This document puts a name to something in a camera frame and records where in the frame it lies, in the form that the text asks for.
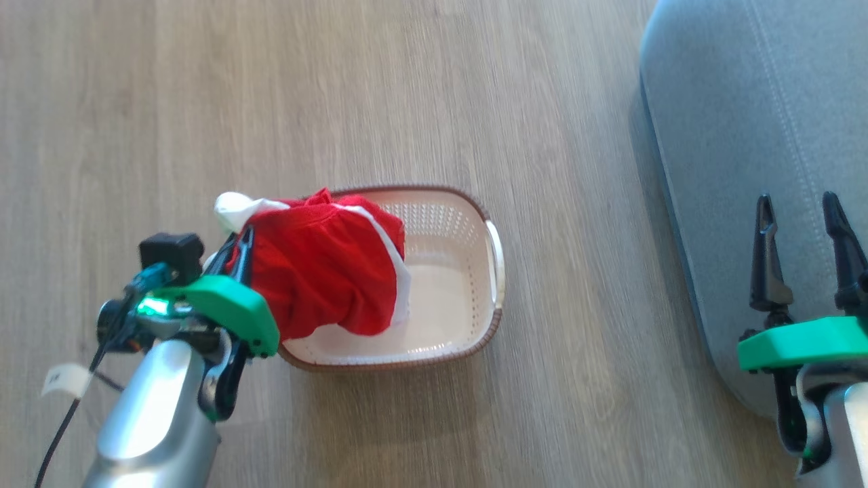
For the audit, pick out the red and white clothing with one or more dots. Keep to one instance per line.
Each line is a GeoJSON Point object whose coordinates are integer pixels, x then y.
{"type": "Point", "coordinates": [325, 264]}

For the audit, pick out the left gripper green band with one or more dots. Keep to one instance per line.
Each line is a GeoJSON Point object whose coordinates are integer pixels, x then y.
{"type": "Point", "coordinates": [230, 308]}

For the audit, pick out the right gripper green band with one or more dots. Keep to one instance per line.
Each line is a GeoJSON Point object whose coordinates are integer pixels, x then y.
{"type": "Point", "coordinates": [803, 343]}

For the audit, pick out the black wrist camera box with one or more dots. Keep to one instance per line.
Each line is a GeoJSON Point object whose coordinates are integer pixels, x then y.
{"type": "Point", "coordinates": [171, 254]}

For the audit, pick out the cream laundry basket brown rim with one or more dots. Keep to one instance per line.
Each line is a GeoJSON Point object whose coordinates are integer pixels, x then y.
{"type": "Point", "coordinates": [447, 271]}

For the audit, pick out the grey fabric sofa seat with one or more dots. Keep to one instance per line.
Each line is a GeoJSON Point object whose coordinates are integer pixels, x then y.
{"type": "Point", "coordinates": [753, 135]}

